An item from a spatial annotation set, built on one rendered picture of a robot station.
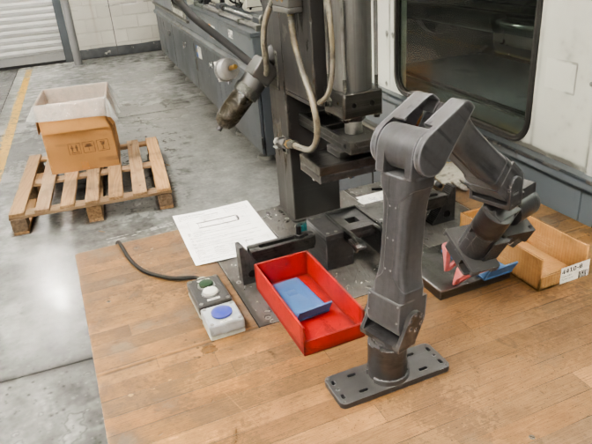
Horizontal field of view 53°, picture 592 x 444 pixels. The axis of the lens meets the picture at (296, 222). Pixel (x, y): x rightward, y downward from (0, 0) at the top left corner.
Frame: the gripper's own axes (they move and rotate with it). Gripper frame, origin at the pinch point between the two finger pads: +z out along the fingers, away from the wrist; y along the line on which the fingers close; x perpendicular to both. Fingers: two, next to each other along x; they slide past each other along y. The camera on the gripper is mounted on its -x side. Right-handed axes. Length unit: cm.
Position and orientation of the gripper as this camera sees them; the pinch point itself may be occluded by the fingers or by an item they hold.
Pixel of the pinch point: (453, 275)
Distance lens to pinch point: 120.7
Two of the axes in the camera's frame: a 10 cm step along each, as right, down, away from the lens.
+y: -3.7, -7.6, 5.4
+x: -9.1, 1.6, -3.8
